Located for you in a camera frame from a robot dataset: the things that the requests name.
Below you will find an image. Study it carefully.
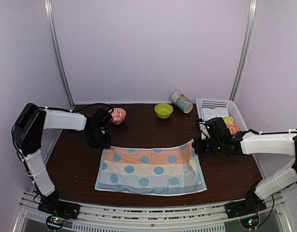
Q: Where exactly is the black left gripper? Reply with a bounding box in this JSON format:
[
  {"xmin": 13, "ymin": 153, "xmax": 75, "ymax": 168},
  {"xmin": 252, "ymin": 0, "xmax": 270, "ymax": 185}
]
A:
[{"xmin": 87, "ymin": 129, "xmax": 111, "ymax": 148}]

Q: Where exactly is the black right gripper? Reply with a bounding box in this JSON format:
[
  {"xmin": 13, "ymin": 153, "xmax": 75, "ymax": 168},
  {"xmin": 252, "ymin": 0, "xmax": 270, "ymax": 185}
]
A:
[{"xmin": 193, "ymin": 137, "xmax": 223, "ymax": 154}]

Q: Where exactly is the orange bunny towel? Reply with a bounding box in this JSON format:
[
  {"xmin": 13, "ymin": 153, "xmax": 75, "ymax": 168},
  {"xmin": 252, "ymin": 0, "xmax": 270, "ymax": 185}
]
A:
[{"xmin": 226, "ymin": 122, "xmax": 240, "ymax": 135}]

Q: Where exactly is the white perforated plastic basket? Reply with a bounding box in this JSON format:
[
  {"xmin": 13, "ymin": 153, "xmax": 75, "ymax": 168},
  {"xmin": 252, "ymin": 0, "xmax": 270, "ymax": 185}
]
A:
[{"xmin": 195, "ymin": 98, "xmax": 248, "ymax": 131}]

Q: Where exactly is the blue mickey dotted towel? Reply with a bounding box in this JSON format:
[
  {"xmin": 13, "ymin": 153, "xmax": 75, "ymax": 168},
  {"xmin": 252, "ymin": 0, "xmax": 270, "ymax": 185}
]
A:
[{"xmin": 94, "ymin": 140, "xmax": 207, "ymax": 197}]

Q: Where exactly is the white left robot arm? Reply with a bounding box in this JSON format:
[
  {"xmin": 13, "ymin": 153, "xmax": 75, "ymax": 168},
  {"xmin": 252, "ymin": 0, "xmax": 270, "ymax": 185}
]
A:
[{"xmin": 11, "ymin": 103, "xmax": 114, "ymax": 215}]

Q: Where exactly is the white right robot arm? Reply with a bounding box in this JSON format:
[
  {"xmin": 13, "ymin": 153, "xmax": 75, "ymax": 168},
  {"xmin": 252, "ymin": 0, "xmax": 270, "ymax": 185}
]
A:
[{"xmin": 192, "ymin": 117, "xmax": 297, "ymax": 214}]

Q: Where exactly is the rolled green yellow towel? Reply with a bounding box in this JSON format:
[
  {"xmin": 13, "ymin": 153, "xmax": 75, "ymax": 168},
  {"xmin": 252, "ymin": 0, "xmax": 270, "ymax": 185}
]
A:
[{"xmin": 223, "ymin": 116, "xmax": 235, "ymax": 124}]

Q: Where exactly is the red patterned ceramic bowl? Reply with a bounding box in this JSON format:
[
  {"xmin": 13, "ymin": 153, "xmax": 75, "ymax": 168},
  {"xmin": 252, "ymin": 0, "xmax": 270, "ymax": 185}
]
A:
[{"xmin": 108, "ymin": 108, "xmax": 126, "ymax": 125}]

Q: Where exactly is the light blue folded towel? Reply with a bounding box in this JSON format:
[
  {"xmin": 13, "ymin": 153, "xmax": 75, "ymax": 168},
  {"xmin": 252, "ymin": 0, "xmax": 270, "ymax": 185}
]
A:
[{"xmin": 200, "ymin": 107, "xmax": 229, "ymax": 121}]

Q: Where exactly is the tall illustrated ceramic cup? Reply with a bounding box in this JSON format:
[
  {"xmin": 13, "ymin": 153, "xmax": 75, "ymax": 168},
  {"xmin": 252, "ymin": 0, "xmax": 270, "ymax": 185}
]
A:
[{"xmin": 170, "ymin": 91, "xmax": 193, "ymax": 114}]

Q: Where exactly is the green plastic bowl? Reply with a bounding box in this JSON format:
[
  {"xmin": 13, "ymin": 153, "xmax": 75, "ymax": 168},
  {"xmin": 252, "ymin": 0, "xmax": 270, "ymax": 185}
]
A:
[{"xmin": 154, "ymin": 103, "xmax": 173, "ymax": 119}]

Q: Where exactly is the right circuit board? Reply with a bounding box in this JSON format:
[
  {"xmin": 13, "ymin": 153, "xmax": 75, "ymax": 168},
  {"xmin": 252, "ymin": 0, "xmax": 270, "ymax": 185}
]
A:
[{"xmin": 239, "ymin": 215, "xmax": 260, "ymax": 230}]

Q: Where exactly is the circuit board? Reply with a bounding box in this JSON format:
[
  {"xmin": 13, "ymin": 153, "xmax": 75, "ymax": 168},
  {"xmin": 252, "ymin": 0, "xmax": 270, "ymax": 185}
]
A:
[
  {"xmin": 45, "ymin": 215, "xmax": 66, "ymax": 231},
  {"xmin": 239, "ymin": 215, "xmax": 260, "ymax": 230}
]

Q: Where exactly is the left circuit board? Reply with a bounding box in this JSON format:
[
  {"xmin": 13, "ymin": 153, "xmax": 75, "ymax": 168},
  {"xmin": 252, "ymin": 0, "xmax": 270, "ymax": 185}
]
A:
[{"xmin": 45, "ymin": 215, "xmax": 66, "ymax": 231}]

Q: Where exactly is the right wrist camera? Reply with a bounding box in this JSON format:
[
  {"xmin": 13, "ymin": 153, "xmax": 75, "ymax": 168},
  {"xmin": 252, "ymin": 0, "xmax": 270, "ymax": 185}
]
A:
[{"xmin": 196, "ymin": 118, "xmax": 210, "ymax": 140}]

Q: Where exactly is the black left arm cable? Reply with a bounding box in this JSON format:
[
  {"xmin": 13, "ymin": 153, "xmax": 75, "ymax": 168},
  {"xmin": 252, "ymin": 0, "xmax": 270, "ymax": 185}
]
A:
[{"xmin": 71, "ymin": 103, "xmax": 114, "ymax": 116}]

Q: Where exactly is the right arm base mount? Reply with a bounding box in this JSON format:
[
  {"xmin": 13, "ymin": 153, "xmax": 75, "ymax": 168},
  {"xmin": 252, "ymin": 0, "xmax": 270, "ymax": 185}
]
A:
[{"xmin": 225, "ymin": 190, "xmax": 267, "ymax": 218}]

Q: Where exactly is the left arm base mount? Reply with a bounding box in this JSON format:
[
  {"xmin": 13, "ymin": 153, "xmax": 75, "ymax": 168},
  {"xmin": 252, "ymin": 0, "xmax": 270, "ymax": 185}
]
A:
[{"xmin": 38, "ymin": 194, "xmax": 80, "ymax": 219}]

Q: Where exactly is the front aluminium rail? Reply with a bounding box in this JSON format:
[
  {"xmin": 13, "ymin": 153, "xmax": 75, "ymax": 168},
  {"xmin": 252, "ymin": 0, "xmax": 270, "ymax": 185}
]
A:
[{"xmin": 13, "ymin": 190, "xmax": 292, "ymax": 232}]

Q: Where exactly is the left aluminium frame post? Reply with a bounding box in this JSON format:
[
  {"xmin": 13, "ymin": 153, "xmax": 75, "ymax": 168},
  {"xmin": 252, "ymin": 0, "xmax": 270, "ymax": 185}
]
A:
[{"xmin": 44, "ymin": 0, "xmax": 75, "ymax": 109}]

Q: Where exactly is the aluminium frame post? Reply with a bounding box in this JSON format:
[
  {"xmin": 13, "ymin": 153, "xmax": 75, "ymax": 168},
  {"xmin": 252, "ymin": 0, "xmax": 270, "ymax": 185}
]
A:
[
  {"xmin": 230, "ymin": 0, "xmax": 258, "ymax": 102},
  {"xmin": 44, "ymin": 0, "xmax": 75, "ymax": 109}
]

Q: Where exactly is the right aluminium frame post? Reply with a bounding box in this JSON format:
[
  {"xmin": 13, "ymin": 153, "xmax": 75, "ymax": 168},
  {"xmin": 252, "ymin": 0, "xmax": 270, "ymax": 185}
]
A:
[{"xmin": 230, "ymin": 0, "xmax": 258, "ymax": 102}]

